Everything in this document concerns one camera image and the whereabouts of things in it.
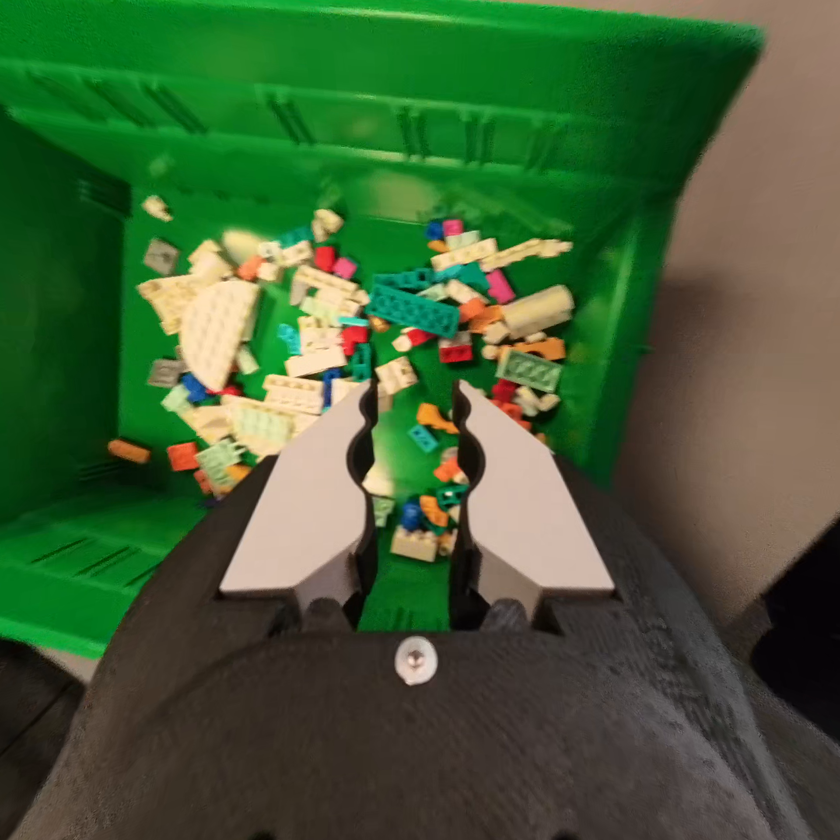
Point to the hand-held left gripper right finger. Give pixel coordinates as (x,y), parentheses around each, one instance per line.
(531,525)

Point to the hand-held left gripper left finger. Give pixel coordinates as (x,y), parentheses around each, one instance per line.
(302,525)

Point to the pile of lego bricks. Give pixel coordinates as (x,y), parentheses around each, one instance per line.
(216,321)

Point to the green plastic bin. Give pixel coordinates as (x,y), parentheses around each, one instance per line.
(394,98)

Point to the person's dark clothing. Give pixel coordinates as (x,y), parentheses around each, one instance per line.
(807,610)

